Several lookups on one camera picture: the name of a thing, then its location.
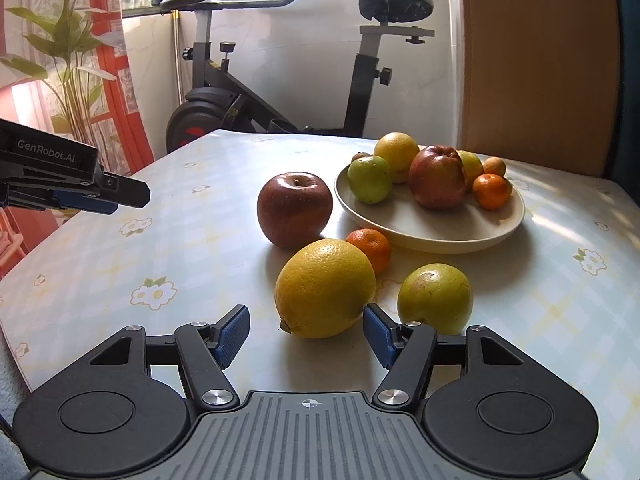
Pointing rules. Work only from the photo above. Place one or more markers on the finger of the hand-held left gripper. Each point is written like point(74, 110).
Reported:
point(85, 202)
point(125, 189)

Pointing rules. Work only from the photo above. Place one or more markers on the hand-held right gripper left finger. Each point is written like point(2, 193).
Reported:
point(232, 335)

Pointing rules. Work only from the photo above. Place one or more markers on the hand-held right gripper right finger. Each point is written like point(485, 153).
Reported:
point(380, 332)

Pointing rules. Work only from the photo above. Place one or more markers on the large yellow orange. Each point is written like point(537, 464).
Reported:
point(325, 295)

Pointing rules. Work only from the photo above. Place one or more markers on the cream round plate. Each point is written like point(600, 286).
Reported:
point(435, 227)

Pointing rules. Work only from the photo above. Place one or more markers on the green jujube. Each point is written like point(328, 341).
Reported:
point(370, 179)

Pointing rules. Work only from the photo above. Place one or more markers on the red apple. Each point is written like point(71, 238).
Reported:
point(438, 176)
point(295, 209)

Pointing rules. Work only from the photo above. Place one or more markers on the orange tangerine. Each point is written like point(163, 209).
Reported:
point(492, 191)
point(370, 249)

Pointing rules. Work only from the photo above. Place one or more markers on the small yellow-green citrus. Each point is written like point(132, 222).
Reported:
point(472, 165)

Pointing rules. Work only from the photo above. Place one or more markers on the large yellow-green citrus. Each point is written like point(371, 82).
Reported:
point(435, 298)

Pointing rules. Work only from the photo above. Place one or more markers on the black exercise bike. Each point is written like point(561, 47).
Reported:
point(225, 85)

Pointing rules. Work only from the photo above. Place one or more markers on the floral tablecloth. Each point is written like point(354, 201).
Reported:
point(525, 300)

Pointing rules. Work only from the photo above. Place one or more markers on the white fluffy cloth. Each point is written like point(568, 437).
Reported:
point(10, 370)

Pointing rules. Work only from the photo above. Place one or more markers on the wooden wardrobe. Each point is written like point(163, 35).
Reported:
point(540, 60)

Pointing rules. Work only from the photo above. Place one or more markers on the blue curtain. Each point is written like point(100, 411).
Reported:
point(630, 85)

